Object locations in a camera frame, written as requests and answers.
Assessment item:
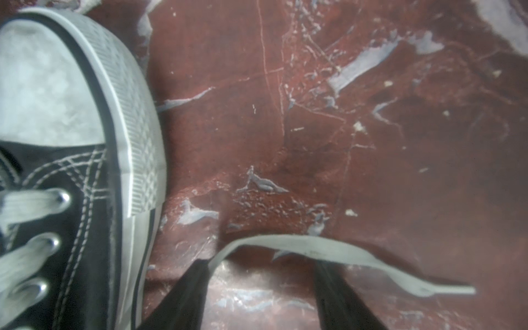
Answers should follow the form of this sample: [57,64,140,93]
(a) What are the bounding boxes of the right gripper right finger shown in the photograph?
[314,261,387,330]

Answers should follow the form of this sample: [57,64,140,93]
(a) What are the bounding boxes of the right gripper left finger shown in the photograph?
[138,259,211,330]

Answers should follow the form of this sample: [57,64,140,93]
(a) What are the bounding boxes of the white shoelace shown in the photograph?
[1,188,476,329]

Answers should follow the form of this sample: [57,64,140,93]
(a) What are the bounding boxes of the black white canvas sneaker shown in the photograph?
[1,7,166,329]

